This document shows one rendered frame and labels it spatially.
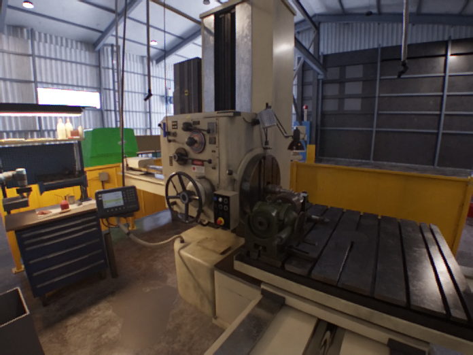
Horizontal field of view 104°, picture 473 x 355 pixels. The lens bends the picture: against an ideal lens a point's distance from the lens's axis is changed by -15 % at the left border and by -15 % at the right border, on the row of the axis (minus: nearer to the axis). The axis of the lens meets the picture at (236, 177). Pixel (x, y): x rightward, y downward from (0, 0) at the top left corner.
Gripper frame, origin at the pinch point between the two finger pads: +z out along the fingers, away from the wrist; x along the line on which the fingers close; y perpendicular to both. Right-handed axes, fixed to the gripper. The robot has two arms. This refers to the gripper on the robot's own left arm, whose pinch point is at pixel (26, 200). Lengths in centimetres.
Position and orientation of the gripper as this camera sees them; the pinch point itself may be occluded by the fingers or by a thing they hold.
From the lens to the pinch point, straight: 281.4
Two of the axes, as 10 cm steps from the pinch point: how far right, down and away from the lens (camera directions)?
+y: 7.9, 1.3, -6.0
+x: 6.1, -1.6, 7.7
